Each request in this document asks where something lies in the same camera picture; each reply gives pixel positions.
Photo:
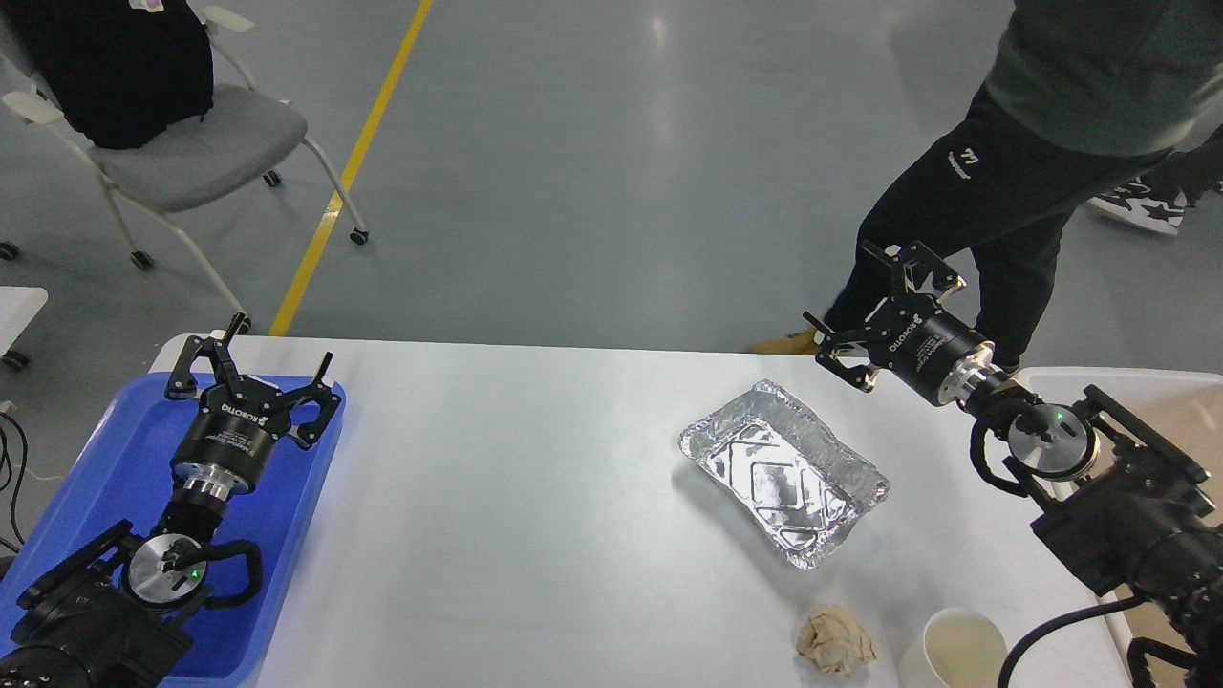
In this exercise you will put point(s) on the aluminium foil tray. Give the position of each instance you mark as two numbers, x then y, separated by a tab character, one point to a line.
797	481

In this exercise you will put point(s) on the small white side table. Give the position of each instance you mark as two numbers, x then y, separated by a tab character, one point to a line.
19	305

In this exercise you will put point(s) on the white paper cup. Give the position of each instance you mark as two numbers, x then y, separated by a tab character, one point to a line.
956	648

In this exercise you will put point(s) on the beige plastic bin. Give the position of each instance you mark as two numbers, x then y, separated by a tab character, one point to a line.
1147	420

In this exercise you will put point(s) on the black jacket on chair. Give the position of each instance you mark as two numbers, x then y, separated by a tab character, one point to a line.
122	74

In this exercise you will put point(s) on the grey office chair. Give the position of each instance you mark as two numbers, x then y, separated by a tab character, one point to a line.
195	161

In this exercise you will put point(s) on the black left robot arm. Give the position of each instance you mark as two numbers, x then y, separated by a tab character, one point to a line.
166	556

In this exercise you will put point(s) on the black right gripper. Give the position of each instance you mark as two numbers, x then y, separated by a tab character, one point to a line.
910	334

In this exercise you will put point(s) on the black white sneaker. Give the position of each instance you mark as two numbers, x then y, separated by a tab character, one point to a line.
1134	204

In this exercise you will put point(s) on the blue plastic tray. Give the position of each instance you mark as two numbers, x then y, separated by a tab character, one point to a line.
124	473

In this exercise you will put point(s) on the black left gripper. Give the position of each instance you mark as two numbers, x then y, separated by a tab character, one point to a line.
228	445

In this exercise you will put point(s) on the person in dark clothes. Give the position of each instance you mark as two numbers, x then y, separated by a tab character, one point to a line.
1082	96

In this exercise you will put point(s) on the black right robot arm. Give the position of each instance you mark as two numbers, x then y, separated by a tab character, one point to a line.
1121	505

